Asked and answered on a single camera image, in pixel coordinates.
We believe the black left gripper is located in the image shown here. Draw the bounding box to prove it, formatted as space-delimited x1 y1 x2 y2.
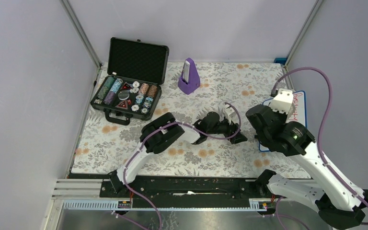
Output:
207 115 247 144

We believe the blue framed whiteboard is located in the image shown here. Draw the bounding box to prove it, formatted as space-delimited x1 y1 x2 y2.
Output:
259 91 308 152

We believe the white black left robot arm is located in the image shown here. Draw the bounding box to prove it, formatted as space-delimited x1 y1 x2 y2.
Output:
110 112 248 197

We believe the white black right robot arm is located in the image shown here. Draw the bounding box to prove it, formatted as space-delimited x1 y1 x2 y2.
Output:
246 104 368 230

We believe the purple metronome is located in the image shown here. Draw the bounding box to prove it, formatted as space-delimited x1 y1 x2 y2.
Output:
177 58 201 95

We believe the black poker chip case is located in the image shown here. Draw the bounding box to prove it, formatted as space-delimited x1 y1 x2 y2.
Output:
90 37 170 126

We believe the floral table mat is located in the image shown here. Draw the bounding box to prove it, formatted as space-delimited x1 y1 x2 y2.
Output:
69 62 309 179

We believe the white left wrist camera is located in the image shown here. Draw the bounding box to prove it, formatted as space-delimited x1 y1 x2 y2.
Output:
223 106 237 125

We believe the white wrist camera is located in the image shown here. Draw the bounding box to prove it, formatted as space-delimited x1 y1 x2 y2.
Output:
269 88 294 115
223 106 237 125

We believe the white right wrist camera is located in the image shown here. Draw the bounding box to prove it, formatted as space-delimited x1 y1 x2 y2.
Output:
269 88 294 115

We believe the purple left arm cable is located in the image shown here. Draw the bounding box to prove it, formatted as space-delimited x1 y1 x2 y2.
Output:
111 102 242 230

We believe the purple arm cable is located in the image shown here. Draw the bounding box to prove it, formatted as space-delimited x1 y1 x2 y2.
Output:
260 67 368 230
111 102 242 230

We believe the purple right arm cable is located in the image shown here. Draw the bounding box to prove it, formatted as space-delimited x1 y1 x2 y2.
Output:
260 67 368 230

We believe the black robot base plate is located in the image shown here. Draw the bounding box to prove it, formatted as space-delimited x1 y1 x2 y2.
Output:
99 175 283 204

